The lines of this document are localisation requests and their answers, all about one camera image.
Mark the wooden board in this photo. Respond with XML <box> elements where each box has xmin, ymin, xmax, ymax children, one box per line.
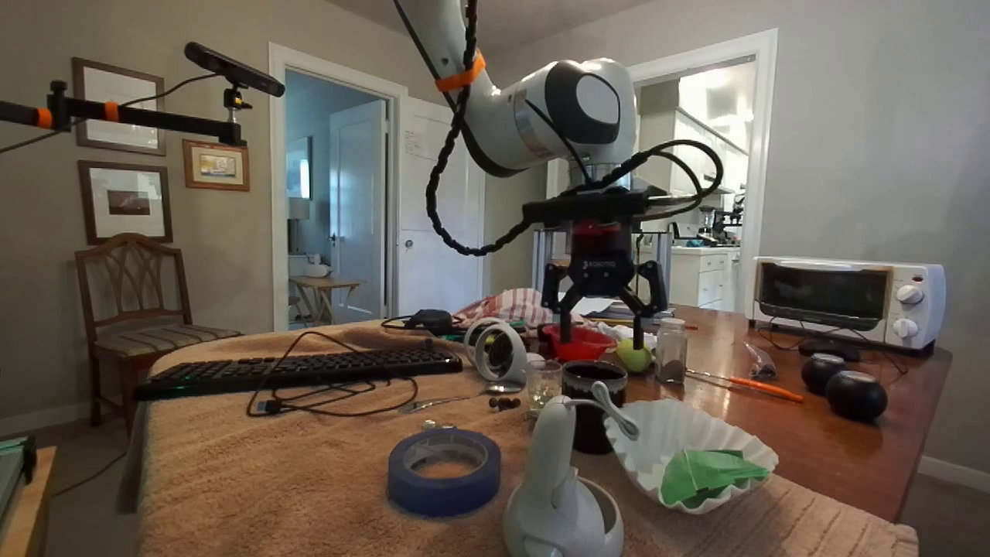
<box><xmin>0</xmin><ymin>442</ymin><xmax>62</xmax><ymax>557</ymax></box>

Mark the white toaster oven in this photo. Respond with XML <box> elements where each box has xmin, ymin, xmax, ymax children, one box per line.
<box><xmin>748</xmin><ymin>253</ymin><xmax>949</xmax><ymax>355</ymax></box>

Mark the blue masking tape roll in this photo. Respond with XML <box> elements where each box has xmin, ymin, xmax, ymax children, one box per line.
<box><xmin>386</xmin><ymin>427</ymin><xmax>503</xmax><ymax>520</ymax></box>

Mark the red striped towel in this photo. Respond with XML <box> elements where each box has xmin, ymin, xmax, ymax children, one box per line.
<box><xmin>459</xmin><ymin>285</ymin><xmax>560</xmax><ymax>330</ymax></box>

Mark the white paper sheet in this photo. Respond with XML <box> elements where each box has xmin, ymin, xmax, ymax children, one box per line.
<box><xmin>570</xmin><ymin>294</ymin><xmax>625</xmax><ymax>319</ymax></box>

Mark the wooden chair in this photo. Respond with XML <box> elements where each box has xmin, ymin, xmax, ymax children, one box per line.
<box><xmin>71</xmin><ymin>232</ymin><xmax>245</xmax><ymax>429</ymax></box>

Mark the thin black keyboard cable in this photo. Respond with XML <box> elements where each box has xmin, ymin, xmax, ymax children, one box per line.
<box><xmin>245</xmin><ymin>328</ymin><xmax>427</xmax><ymax>421</ymax></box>

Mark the large framed picture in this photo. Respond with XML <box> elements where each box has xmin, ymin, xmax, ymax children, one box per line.
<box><xmin>67</xmin><ymin>56</ymin><xmax>166</xmax><ymax>161</ymax></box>

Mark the framed picture with dark print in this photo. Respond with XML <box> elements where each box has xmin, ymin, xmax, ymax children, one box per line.
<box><xmin>74</xmin><ymin>159</ymin><xmax>178</xmax><ymax>247</ymax></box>

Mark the orange handled screwdriver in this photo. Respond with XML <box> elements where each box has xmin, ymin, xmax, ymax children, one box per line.
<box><xmin>688</xmin><ymin>368</ymin><xmax>809</xmax><ymax>406</ymax></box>

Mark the small metal spoon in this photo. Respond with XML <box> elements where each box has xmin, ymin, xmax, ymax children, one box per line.
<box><xmin>588</xmin><ymin>377</ymin><xmax>643</xmax><ymax>446</ymax></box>

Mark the red bowl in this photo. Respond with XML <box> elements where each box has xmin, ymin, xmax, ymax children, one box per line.
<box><xmin>534</xmin><ymin>322</ymin><xmax>620</xmax><ymax>364</ymax></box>

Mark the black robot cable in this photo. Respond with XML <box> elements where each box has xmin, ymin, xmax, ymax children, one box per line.
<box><xmin>423</xmin><ymin>0</ymin><xmax>727</xmax><ymax>259</ymax></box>

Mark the small glass jar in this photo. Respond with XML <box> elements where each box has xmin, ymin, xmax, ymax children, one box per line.
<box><xmin>525</xmin><ymin>355</ymin><xmax>565</xmax><ymax>419</ymax></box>

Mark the green tennis ball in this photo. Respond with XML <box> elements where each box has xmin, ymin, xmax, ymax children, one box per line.
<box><xmin>614</xmin><ymin>338</ymin><xmax>657</xmax><ymax>377</ymax></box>

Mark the white panel door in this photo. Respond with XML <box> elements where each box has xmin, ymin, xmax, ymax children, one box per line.
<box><xmin>397</xmin><ymin>95</ymin><xmax>490</xmax><ymax>319</ymax></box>

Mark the small framed picture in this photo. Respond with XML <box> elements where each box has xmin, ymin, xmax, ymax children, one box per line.
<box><xmin>183</xmin><ymin>137</ymin><xmax>254</xmax><ymax>196</ymax></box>

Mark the black keyboard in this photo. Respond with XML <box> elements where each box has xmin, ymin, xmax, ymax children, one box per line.
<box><xmin>133</xmin><ymin>343</ymin><xmax>467</xmax><ymax>406</ymax></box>

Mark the black stereo camera bar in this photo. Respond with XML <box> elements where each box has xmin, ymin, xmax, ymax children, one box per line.
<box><xmin>183</xmin><ymin>40</ymin><xmax>288</xmax><ymax>103</ymax></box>

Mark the small wooden side table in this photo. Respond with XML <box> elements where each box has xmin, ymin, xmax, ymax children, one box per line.
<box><xmin>292</xmin><ymin>271</ymin><xmax>363</xmax><ymax>328</ymax></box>

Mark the black pouch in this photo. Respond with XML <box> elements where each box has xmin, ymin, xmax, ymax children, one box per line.
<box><xmin>401</xmin><ymin>306</ymin><xmax>455</xmax><ymax>338</ymax></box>

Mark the white kitchen cabinet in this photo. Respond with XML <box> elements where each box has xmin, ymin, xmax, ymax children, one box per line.
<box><xmin>667</xmin><ymin>105</ymin><xmax>748</xmax><ymax>311</ymax></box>

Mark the black grey marker pen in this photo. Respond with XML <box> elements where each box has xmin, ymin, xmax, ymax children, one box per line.
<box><xmin>743</xmin><ymin>338</ymin><xmax>780</xmax><ymax>385</ymax></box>

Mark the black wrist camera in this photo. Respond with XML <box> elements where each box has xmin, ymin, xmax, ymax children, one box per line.
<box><xmin>519</xmin><ymin>188</ymin><xmax>657</xmax><ymax>232</ymax></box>

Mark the black boom with orange clips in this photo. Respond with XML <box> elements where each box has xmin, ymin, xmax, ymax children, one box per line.
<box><xmin>0</xmin><ymin>78</ymin><xmax>252</xmax><ymax>149</ymax></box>

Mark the green packet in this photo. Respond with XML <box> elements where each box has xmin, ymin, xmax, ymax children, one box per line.
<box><xmin>660</xmin><ymin>446</ymin><xmax>773</xmax><ymax>510</ymax></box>

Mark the small clear bottle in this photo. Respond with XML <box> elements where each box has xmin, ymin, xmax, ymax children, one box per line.
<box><xmin>657</xmin><ymin>315</ymin><xmax>692</xmax><ymax>386</ymax></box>

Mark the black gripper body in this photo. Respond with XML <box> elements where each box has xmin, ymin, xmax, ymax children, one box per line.
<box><xmin>552</xmin><ymin>217</ymin><xmax>649</xmax><ymax>304</ymax></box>

